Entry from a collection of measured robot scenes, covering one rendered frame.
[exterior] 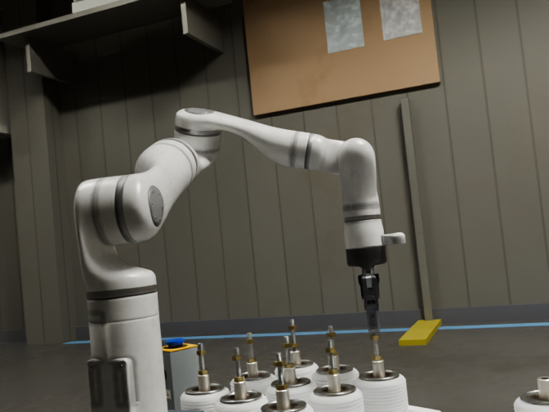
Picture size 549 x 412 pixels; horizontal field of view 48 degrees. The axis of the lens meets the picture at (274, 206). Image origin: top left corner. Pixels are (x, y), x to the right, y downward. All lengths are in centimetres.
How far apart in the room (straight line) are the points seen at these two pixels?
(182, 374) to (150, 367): 55
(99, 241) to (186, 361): 59
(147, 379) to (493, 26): 298
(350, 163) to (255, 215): 258
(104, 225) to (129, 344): 15
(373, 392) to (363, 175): 39
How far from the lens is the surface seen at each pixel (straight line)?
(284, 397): 105
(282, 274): 365
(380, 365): 121
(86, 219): 83
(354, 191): 116
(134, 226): 81
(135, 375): 83
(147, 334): 83
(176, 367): 137
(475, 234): 340
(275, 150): 118
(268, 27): 381
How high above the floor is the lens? 52
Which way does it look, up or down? 3 degrees up
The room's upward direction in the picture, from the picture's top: 6 degrees counter-clockwise
